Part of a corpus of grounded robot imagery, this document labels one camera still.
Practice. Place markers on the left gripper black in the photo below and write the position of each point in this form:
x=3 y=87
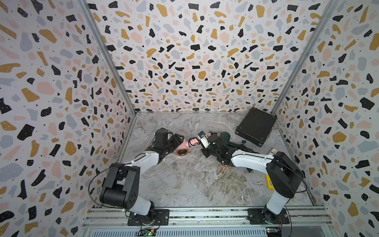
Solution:
x=175 y=140

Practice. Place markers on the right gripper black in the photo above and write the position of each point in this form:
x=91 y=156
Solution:
x=204 y=152

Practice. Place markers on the pink hair dryer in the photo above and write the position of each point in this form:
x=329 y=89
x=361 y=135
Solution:
x=183 y=149

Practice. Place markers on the green hair dryer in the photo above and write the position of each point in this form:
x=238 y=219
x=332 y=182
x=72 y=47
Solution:
x=234 y=142

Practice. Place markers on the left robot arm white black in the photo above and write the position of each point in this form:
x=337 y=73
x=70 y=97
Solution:
x=121 y=185

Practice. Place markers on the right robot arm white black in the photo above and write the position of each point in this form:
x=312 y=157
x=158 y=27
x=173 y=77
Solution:
x=284 y=174

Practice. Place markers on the black case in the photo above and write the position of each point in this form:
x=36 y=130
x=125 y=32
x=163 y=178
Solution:
x=256 y=126

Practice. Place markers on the small card box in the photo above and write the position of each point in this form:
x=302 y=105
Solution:
x=273 y=151

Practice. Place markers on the yellow triangular plastic piece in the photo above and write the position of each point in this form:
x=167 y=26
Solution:
x=269 y=183

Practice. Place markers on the green circuit board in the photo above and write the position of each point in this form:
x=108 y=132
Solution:
x=149 y=232

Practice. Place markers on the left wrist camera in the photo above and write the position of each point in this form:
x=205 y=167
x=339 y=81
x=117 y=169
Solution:
x=162 y=136

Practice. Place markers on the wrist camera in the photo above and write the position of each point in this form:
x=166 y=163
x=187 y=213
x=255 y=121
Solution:
x=202 y=138
x=162 y=136

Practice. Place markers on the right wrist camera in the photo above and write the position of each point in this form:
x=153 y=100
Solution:
x=202 y=138

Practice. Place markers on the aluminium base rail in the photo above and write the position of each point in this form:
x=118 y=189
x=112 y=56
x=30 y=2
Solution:
x=304 y=221

